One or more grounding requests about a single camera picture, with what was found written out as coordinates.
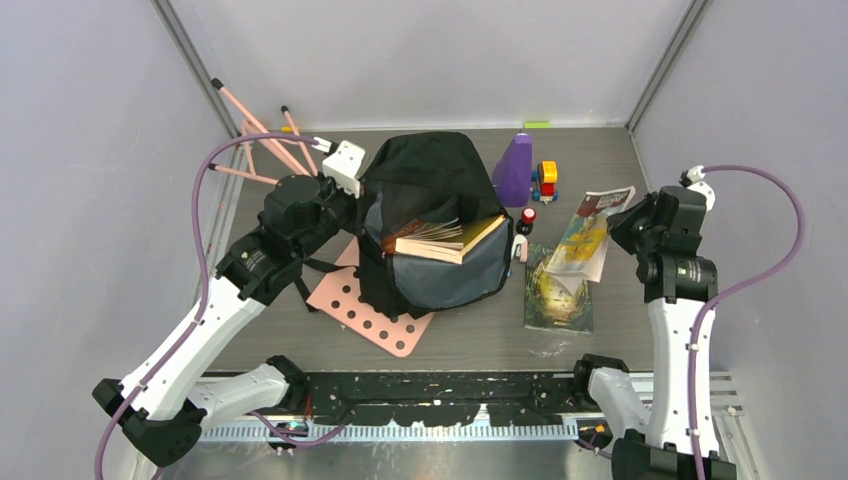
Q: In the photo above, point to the yellow book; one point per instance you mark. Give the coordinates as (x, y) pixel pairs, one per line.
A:
(452, 250)

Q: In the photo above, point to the orange paperback book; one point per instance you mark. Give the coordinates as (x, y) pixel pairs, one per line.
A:
(423, 231)

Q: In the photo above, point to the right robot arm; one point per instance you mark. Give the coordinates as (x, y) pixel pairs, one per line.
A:
(673, 437)

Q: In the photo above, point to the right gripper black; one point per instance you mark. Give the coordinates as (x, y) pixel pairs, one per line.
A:
(618, 225)

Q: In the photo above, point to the dark green fantasy book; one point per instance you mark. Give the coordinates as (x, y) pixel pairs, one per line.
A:
(548, 305)

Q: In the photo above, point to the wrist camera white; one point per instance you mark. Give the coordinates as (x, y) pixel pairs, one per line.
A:
(694, 179)
(343, 162)

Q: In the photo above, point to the teal paperback book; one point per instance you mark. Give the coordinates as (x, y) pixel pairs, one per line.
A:
(580, 255)

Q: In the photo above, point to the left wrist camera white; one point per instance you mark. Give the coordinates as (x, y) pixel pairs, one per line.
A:
(343, 162)

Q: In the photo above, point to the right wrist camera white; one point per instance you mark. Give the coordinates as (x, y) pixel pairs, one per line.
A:
(694, 179)

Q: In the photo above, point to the pink perforated board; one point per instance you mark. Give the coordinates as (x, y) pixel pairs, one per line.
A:
(338, 294)

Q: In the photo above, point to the colourful toy block car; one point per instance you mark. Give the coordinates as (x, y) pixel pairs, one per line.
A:
(544, 178)

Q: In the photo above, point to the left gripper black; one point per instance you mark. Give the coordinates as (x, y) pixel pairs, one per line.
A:
(328, 184)

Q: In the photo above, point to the red cap glue bottle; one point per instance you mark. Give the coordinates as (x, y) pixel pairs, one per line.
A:
(525, 224)

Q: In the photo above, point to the pink metal stool frame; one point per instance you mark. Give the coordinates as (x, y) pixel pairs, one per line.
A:
(293, 153)

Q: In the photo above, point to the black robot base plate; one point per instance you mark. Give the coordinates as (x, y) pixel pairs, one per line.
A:
(436, 399)

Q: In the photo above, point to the pink white stapler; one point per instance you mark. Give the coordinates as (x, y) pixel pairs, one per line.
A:
(520, 248)

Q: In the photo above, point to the green tape marker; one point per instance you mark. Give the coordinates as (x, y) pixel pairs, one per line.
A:
(536, 125)

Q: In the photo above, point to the black student backpack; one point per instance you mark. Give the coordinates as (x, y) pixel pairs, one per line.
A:
(432, 177)

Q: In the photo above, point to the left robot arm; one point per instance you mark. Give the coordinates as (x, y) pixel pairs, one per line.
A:
(158, 406)

